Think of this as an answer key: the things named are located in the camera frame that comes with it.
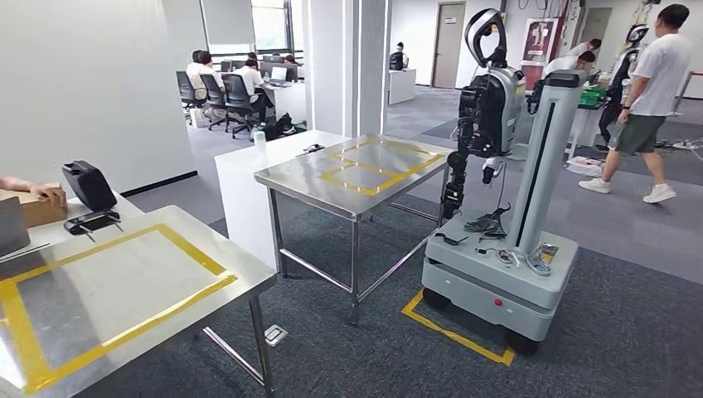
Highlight metal floor socket plate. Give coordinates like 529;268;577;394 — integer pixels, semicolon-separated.
264;324;289;348

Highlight black white humanoid robot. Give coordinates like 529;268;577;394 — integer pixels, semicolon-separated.
595;24;650;150

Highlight red roll-up banner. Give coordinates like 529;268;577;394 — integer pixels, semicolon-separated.
520;17;562;92

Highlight steel workbench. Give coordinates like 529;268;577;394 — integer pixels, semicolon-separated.
0;204;279;398

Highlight steel table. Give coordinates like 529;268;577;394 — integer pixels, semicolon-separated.
253;133;455;326

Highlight black bags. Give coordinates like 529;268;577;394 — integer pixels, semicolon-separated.
262;112;298;142

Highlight yellow tape frame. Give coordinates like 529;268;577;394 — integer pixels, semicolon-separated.
0;222;240;394
318;137;446;197

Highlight black office chair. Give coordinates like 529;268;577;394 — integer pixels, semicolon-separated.
221;72;261;140
198;72;230;132
175;70;203;115

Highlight black carry case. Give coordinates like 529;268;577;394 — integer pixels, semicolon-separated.
61;159;119;213

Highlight cardboard box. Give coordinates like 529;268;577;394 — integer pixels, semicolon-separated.
0;182;69;230

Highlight grey wheeled robot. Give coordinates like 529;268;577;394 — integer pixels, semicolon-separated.
419;7;589;357

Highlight white table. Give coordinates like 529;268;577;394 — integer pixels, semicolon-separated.
564;101;605;162

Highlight black router with antennas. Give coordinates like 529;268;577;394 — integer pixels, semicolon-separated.
63;209;124;243

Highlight grey door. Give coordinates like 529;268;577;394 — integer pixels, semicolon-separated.
431;1;468;90

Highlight white office desk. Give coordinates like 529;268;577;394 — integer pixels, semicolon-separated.
266;80;308;126

